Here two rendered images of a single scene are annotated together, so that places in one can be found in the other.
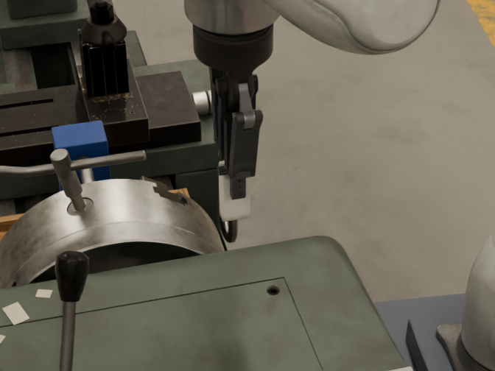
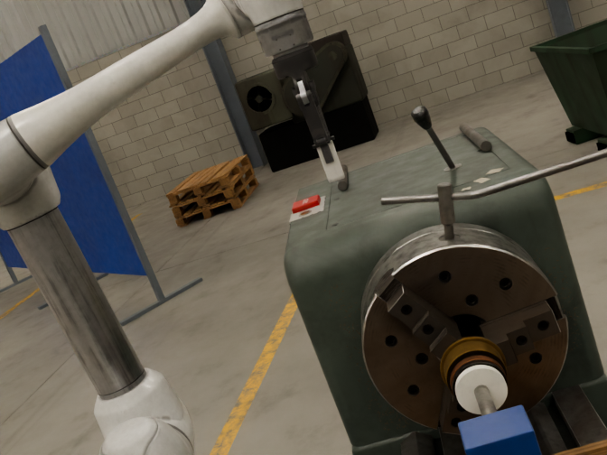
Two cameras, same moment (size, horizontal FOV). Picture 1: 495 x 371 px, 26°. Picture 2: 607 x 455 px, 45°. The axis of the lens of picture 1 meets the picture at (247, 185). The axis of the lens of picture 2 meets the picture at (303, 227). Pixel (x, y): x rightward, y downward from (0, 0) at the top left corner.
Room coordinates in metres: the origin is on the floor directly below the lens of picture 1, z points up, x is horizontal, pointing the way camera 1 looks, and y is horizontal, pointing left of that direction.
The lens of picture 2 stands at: (2.11, 0.44, 1.59)
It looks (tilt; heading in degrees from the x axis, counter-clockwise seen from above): 13 degrees down; 203
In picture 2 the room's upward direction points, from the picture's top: 21 degrees counter-clockwise
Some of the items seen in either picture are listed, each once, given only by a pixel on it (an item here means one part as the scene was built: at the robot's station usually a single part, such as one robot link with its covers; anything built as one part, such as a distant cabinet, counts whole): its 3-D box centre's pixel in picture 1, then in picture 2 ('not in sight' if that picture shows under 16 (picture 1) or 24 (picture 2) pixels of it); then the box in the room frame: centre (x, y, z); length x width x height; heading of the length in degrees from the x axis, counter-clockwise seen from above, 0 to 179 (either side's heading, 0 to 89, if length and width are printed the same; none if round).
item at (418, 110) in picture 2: (73, 274); (421, 118); (0.74, 0.16, 1.38); 0.04 x 0.03 x 0.05; 14
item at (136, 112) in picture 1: (111, 101); not in sight; (1.62, 0.24, 1.00); 0.20 x 0.10 x 0.05; 14
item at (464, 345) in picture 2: not in sight; (474, 371); (1.17, 0.21, 1.08); 0.09 x 0.09 x 0.09; 14
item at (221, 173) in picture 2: not in sight; (214, 189); (-6.19, -4.07, 0.22); 1.25 x 0.86 x 0.44; 9
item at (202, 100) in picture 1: (209, 101); not in sight; (1.69, 0.07, 0.95); 0.07 x 0.04 x 0.04; 104
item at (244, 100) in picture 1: (242, 95); not in sight; (0.84, 0.00, 1.52); 0.05 x 0.02 x 0.05; 14
